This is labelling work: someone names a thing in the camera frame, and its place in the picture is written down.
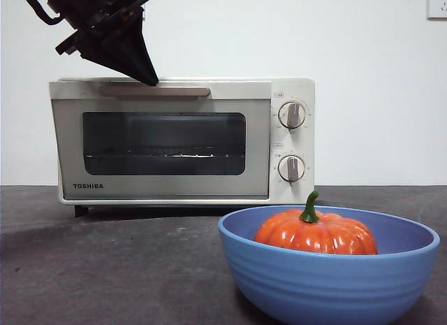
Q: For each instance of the blue ribbed bowl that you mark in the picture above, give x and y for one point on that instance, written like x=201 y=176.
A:
x=328 y=290

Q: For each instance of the beige oven knob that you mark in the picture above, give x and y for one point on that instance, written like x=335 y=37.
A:
x=292 y=168
x=292 y=115

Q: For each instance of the orange toy pumpkin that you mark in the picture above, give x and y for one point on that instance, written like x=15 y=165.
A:
x=314 y=236

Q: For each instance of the white wall socket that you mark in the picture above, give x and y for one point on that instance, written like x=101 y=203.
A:
x=438 y=5

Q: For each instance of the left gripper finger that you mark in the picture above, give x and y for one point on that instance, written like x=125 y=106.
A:
x=138 y=42
x=111 y=56

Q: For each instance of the cream Toshiba toaster oven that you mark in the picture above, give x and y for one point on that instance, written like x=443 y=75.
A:
x=293 y=87

